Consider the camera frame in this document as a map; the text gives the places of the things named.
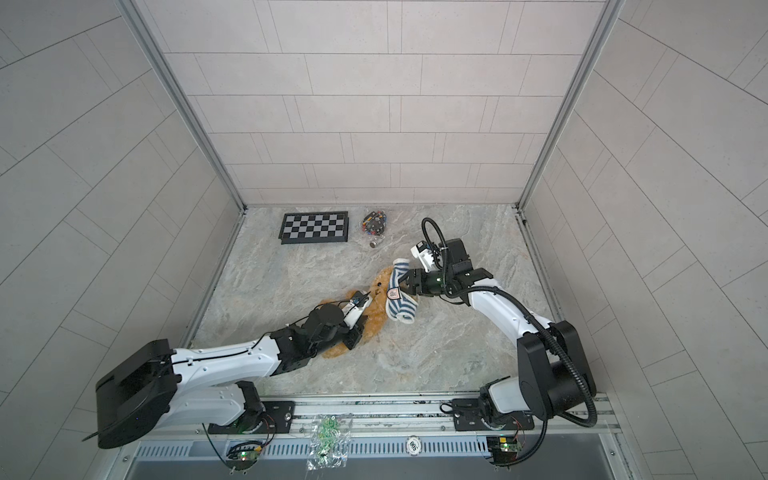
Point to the striped knit bear sweater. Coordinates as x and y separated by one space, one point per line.
400 306

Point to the clear bag green parts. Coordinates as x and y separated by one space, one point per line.
329 442

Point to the bag of colourful small parts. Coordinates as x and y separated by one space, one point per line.
374 223

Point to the brown teddy bear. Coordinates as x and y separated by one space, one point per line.
374 316

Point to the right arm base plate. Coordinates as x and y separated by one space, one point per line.
468 415

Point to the round white sticker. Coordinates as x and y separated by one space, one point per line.
413 445

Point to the right circuit board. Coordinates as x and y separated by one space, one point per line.
503 450

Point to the aluminium mounting rail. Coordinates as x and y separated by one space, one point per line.
381 425

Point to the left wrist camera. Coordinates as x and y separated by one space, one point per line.
355 307

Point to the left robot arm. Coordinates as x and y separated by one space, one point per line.
159 386

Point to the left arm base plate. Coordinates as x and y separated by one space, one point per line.
275 417

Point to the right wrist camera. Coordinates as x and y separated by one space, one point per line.
429 259

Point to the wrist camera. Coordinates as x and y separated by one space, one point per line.
355 307
429 259

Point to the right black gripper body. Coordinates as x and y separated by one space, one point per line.
409 282

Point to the black white checkerboard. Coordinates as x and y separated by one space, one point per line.
314 227

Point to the left green circuit board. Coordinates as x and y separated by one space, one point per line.
245 455

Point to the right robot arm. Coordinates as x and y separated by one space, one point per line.
553 377

